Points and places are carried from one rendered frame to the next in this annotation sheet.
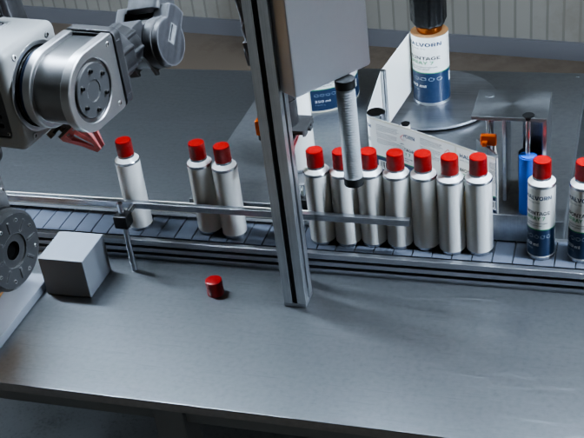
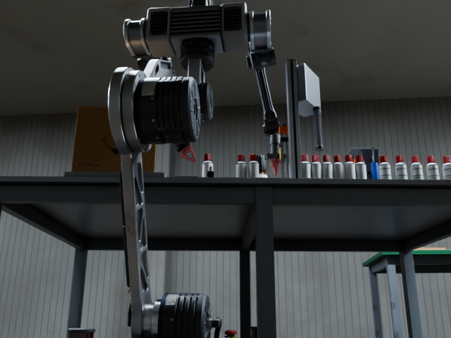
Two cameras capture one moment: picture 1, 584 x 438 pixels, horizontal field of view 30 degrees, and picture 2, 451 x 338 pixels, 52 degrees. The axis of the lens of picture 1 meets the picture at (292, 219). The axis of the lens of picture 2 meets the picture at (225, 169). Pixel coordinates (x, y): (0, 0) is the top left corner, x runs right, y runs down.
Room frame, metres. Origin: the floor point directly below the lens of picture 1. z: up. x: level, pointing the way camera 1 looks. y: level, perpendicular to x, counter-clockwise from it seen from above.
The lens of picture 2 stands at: (0.02, 0.99, 0.34)
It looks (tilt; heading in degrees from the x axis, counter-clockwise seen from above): 18 degrees up; 339
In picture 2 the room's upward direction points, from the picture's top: straight up
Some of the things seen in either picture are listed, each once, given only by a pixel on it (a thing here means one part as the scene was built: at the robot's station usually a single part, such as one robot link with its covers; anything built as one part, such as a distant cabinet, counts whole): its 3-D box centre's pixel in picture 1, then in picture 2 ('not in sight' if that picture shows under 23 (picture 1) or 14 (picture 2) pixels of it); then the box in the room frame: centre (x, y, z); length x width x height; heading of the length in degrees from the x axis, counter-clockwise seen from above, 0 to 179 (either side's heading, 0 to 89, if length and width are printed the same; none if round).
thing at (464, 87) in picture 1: (432, 100); not in sight; (2.35, -0.37, 0.89); 0.31 x 0.31 x 0.01
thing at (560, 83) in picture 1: (400, 141); not in sight; (2.22, -0.27, 0.86); 0.80 x 0.67 x 0.05; 70
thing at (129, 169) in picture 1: (132, 182); (207, 175); (1.97, 0.32, 0.98); 0.05 x 0.05 x 0.20
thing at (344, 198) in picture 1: (344, 196); (305, 176); (1.81, -0.11, 0.98); 0.05 x 0.05 x 0.20
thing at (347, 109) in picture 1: (349, 132); (318, 129); (1.70, -0.12, 1.18); 0.04 x 0.04 x 0.21
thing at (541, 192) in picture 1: (541, 207); (385, 176); (1.68, -0.46, 0.98); 0.05 x 0.05 x 0.20
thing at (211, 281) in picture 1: (214, 286); not in sight; (1.76, 0.17, 0.85); 0.03 x 0.03 x 0.03
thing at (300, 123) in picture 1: (283, 113); (275, 151); (1.91, -0.01, 1.12); 0.10 x 0.07 x 0.07; 69
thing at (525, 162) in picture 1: (527, 192); (376, 179); (1.73, -0.45, 0.98); 0.03 x 0.03 x 0.17
